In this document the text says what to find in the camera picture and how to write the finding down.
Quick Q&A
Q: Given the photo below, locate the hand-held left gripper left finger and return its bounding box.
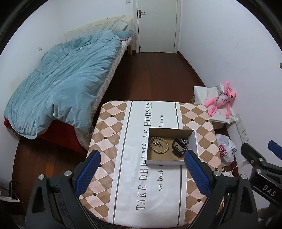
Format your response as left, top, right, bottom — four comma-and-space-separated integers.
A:
26, 150, 102, 229

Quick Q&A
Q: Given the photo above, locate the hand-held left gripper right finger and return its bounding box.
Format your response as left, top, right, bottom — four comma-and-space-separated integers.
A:
184, 150, 258, 229

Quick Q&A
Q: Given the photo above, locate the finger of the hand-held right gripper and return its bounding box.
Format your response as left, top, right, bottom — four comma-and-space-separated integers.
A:
268, 141, 282, 159
241, 143, 282, 177

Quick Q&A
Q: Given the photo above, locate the black smart band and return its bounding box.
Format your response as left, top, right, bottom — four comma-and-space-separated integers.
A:
172, 138, 188, 158

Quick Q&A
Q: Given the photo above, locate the white cardboard box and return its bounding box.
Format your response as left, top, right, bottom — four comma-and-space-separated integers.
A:
145, 127, 200, 165

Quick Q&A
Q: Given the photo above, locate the wooden bead bracelet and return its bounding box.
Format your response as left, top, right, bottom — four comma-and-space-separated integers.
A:
148, 137, 170, 154

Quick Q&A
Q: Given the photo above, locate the white plastic bag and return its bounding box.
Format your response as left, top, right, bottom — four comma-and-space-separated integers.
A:
215, 134, 237, 167

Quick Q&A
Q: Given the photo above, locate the bed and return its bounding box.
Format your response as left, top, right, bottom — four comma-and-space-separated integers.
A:
3, 15, 135, 154

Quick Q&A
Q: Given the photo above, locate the checkered printed tablecloth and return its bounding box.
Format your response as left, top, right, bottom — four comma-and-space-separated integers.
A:
78, 100, 223, 228

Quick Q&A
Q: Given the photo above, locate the pink plush toy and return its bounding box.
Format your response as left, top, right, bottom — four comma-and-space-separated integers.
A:
203, 81, 237, 119

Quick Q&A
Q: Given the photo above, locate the white flat object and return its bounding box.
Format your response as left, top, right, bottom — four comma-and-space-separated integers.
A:
0, 195, 20, 202

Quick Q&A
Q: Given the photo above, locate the blue blanket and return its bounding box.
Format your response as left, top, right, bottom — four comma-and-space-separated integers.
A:
3, 30, 133, 140

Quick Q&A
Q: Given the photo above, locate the patterned pillow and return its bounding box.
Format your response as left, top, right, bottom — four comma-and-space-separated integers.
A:
109, 19, 130, 33

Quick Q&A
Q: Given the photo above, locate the white door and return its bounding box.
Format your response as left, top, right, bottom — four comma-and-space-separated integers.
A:
133, 0, 181, 54

